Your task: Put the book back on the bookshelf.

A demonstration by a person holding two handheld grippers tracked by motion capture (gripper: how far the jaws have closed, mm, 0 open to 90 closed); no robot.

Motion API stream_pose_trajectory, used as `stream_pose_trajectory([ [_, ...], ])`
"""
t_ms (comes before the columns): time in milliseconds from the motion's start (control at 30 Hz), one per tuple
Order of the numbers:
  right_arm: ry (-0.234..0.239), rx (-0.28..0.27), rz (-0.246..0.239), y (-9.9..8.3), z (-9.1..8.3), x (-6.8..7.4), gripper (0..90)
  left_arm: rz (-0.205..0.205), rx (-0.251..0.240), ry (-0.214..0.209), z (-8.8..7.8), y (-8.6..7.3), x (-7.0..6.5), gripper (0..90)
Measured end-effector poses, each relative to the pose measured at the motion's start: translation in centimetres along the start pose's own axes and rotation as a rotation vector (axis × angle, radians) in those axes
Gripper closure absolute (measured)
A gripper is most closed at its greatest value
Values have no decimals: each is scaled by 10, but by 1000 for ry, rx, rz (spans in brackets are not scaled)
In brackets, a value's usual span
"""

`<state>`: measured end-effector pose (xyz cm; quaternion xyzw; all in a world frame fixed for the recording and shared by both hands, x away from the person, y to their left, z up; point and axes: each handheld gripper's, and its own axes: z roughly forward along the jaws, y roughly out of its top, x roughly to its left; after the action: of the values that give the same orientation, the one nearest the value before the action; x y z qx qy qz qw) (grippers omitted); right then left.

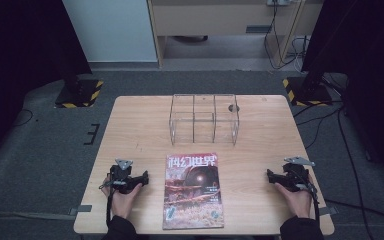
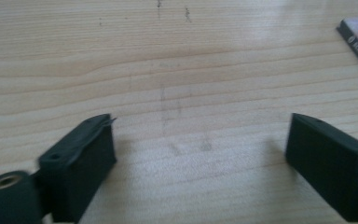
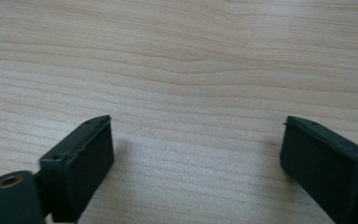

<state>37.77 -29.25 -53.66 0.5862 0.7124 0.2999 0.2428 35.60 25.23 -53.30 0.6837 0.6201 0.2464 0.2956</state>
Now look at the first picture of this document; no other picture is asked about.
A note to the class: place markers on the dark curtain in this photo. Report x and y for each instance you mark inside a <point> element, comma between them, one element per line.
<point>20,66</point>
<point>373,66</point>

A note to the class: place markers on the person's left hand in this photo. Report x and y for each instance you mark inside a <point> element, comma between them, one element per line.
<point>123,203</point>

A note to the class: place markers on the person's right hand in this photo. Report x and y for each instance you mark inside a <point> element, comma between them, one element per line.
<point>296,203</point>

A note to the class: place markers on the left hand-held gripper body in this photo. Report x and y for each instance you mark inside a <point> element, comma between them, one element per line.
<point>122,178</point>

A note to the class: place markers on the grey tape strip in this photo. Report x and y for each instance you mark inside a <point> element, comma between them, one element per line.
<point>81,209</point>
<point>328,211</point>

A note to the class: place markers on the white power strip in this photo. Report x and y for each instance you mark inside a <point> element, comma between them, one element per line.
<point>278,2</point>

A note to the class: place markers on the clear acrylic divided rack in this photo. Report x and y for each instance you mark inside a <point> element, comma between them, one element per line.
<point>204,120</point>

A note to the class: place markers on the white partition panel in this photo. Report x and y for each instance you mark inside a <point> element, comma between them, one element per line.
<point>110,30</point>

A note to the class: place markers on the light wooden cabinet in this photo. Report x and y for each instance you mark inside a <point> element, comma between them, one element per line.
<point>213,20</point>

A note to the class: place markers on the red illustrated magazine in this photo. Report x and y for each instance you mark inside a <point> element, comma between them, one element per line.
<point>193,193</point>

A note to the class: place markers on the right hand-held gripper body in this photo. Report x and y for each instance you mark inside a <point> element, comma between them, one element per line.
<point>296,176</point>

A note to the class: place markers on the black striped stand base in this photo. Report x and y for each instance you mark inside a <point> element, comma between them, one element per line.
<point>308,95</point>
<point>83,95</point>

